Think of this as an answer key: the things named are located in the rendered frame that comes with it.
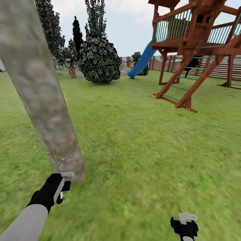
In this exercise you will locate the pesticide atomizer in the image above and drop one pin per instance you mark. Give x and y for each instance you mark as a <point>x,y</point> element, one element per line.
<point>59,200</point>

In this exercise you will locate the garden chair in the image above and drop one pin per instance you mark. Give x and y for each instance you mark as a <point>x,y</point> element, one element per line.
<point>122,67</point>

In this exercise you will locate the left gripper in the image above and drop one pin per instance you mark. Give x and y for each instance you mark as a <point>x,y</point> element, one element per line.
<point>66,186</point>

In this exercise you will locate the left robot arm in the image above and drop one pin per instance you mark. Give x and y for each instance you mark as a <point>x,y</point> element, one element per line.
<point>29,224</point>

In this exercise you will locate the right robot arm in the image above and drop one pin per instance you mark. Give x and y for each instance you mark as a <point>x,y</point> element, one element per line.
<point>186,229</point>

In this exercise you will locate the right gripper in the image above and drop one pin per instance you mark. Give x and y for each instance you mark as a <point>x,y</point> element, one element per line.
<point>191,227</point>

